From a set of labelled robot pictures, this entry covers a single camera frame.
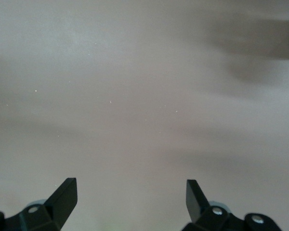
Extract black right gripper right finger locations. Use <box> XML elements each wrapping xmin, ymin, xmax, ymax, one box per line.
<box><xmin>182</xmin><ymin>179</ymin><xmax>283</xmax><ymax>231</ymax></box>

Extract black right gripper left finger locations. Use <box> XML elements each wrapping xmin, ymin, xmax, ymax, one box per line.
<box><xmin>0</xmin><ymin>178</ymin><xmax>78</xmax><ymax>231</ymax></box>

